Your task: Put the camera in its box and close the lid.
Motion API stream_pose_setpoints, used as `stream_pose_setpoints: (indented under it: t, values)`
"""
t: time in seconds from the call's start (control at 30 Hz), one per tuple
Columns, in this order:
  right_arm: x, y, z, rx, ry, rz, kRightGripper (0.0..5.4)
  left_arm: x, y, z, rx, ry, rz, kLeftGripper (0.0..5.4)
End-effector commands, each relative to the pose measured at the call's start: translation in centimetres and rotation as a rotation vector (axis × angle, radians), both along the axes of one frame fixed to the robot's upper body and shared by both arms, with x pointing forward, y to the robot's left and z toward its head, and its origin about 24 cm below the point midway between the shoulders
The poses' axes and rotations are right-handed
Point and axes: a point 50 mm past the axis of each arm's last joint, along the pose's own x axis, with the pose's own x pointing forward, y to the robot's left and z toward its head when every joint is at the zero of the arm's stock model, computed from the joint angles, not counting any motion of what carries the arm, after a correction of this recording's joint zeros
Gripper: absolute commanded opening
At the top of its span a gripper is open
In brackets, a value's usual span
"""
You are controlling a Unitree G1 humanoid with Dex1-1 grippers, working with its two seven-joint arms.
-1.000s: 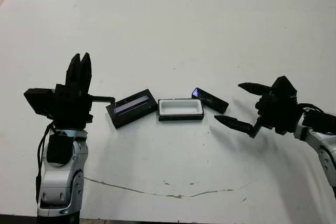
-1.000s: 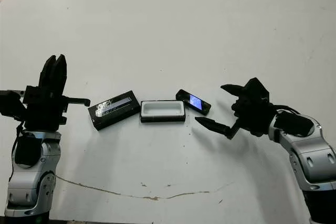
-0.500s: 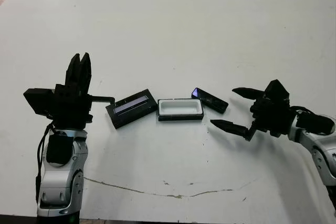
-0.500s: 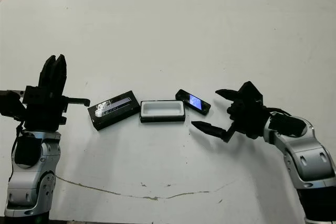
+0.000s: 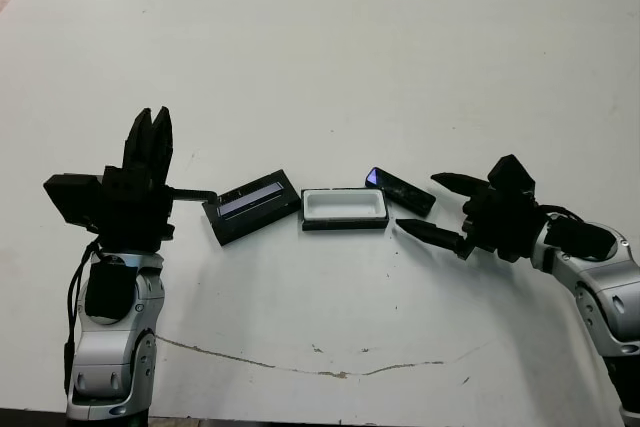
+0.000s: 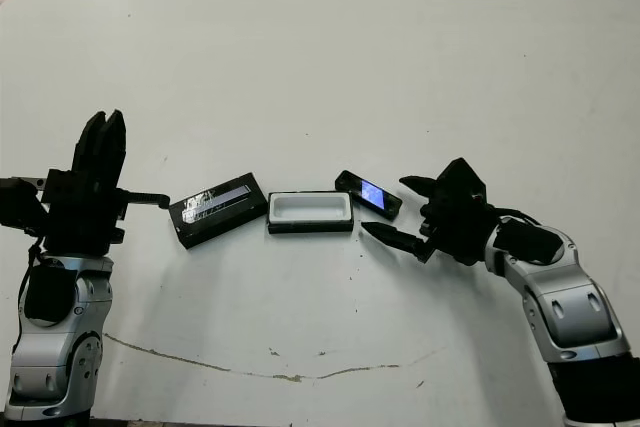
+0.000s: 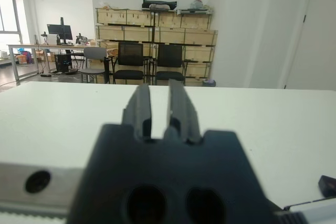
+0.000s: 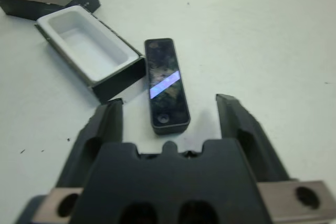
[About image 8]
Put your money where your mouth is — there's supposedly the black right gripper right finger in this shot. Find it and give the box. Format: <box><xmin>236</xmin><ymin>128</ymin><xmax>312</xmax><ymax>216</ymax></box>
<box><xmin>215</xmin><ymin>93</ymin><xmax>299</xmax><ymax>183</ymax></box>

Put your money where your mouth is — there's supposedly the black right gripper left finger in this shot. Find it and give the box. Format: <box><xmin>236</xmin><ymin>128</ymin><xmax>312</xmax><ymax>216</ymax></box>
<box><xmin>56</xmin><ymin>98</ymin><xmax>124</xmax><ymax>188</ymax></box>

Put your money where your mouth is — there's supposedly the black box with white insert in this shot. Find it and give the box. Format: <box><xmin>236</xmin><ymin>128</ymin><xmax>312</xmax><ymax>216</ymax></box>
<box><xmin>33</xmin><ymin>5</ymin><xmax>146</xmax><ymax>104</ymax></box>

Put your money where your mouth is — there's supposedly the small black phone device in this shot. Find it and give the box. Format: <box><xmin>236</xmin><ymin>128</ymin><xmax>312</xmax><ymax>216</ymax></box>
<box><xmin>143</xmin><ymin>37</ymin><xmax>191</xmax><ymax>136</ymax></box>

